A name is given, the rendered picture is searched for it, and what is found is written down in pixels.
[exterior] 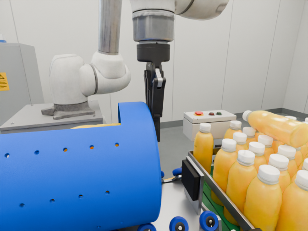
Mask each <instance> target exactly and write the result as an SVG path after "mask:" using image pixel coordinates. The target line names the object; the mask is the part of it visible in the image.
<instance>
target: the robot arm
mask: <svg viewBox="0 0 308 231"><path fill-rule="evenodd" d="M129 1H130V3H131V7H132V25H133V40H134V41H135V42H139V44H137V61H139V62H146V70H144V75H143V76H144V83H145V99H146V105H147V106H148V108H149V110H150V112H151V115H152V118H153V122H154V127H155V131H156V136H157V141H158V142H160V117H162V113H163V102H164V91H165V84H166V78H165V77H164V71H163V70H162V62H168V61H169V60H170V46H171V45H170V44H168V42H172V41H173V40H174V20H175V16H174V14H176V15H179V16H181V17H183V18H187V19H192V20H199V21H205V20H210V19H213V18H216V17H217V16H219V15H220V14H221V13H222V11H223V10H224V9H225V8H226V6H227V4H228V2H229V0H129ZM121 8H122V0H99V28H98V51H96V52H95V53H94V55H93V58H92V60H91V64H86V63H84V60H83V58H81V57H80V56H78V55H76V54H63V55H55V56H54V58H53V60H52V61H51V64H50V67H49V86H50V91H51V95H52V99H53V103H54V106H52V107H49V108H45V109H41V113H42V115H53V120H60V119H64V118H70V117H76V116H85V115H94V114H95V111H94V110H93V109H91V108H90V107H89V105H88V96H91V95H95V94H110V93H114V92H118V91H120V90H122V89H124V88H125V87H127V86H128V84H129V83H130V80H131V74H130V70H129V68H128V67H127V65H126V64H124V60H123V57H122V56H121V54H120V53H119V41H120V27H121Z"/></svg>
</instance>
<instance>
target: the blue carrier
mask: <svg viewBox="0 0 308 231"><path fill-rule="evenodd" d="M118 123H121V125H118V126H100V127H88V128H76V129H64V130H52V131H39V132H22V133H10V134H0V231H111V230H115V229H120V228H125V227H130V226H137V225H142V224H147V223H151V222H155V221H156V220H157V219H158V217H159V215H160V209H161V199H162V182H161V167H160V154H159V147H158V141H157V136H156V131H155V127H154V122H153V118H152V115H151V112H150V110H149V108H148V106H147V105H146V104H145V103H144V102H142V101H139V102H121V103H118ZM116 144H118V145H119V146H118V147H116V146H115V145H116ZM91 147H94V148H93V149H90V148H91ZM65 149H67V151H66V152H64V150H65ZM8 155H9V157H8V158H7V156H8ZM106 191H109V192H106ZM79 195H82V196H79ZM52 199H54V200H52Z"/></svg>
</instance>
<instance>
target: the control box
mask: <svg viewBox="0 0 308 231"><path fill-rule="evenodd" d="M202 112H203V114H201V115H196V114H195V113H194V112H184V114H183V116H184V117H183V133H184V134H185V135H186V136H187V138H188V139H189V140H190V141H191V142H193V141H194V139H195V137H196V134H197V133H198V132H199V129H200V124H201V123H208V124H210V125H211V129H210V130H211V133H212V135H213V139H221V138H224V135H225V133H226V131H227V130H228V129H229V126H230V122H231V121H235V120H236V117H237V116H236V115H234V114H232V113H229V112H227V111H225V110H210V111H202ZM209 112H214V115H209ZM216 112H221V113H222V114H221V115H218V114H216Z"/></svg>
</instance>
